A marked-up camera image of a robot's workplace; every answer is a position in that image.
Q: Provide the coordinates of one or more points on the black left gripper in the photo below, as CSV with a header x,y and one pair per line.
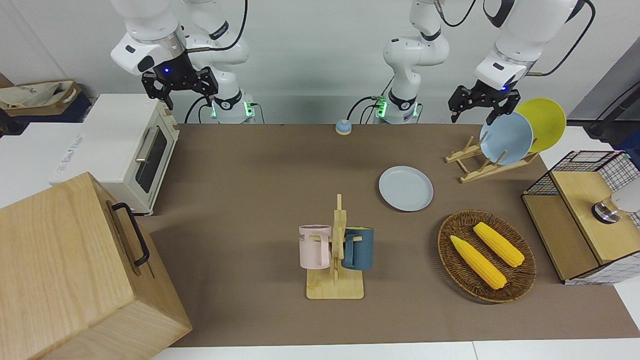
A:
x,y
482,94

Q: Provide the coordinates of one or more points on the beige fabric bag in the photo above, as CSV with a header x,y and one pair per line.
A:
x,y
30,97

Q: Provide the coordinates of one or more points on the wooden mug tree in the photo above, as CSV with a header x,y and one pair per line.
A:
x,y
335,287

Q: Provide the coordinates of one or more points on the white toaster oven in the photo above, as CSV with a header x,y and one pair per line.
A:
x,y
115,135

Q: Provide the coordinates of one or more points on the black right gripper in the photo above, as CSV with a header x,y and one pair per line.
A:
x,y
175,75

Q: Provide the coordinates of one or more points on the black stand pole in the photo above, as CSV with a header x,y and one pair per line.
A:
x,y
615,107

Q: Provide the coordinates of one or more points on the small blue cup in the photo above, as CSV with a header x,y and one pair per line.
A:
x,y
343,128

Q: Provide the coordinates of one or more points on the wooden drawer cabinet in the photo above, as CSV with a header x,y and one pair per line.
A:
x,y
60,260

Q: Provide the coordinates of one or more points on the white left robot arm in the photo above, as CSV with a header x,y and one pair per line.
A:
x,y
415,50

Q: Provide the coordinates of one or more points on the brown table mat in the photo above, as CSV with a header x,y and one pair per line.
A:
x,y
250,175

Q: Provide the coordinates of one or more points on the dark teal mug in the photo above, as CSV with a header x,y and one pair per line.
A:
x,y
360,250

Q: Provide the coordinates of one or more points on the pink mug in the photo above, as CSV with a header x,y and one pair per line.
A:
x,y
312,250

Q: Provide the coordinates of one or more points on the wooden plate rack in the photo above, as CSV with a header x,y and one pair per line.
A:
x,y
487,172

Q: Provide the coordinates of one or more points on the gray round plate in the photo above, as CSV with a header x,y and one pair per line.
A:
x,y
406,189

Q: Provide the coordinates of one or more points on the yellow plate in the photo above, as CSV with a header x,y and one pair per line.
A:
x,y
547,122

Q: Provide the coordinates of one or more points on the light blue plate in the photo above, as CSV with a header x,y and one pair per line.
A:
x,y
505,140

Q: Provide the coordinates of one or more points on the brown wicker basket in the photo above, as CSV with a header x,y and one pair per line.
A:
x,y
462,272

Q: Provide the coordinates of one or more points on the yellow corn cob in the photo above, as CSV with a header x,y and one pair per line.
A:
x,y
477,262
500,245

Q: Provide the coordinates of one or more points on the dark blue box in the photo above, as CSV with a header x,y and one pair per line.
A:
x,y
75,112

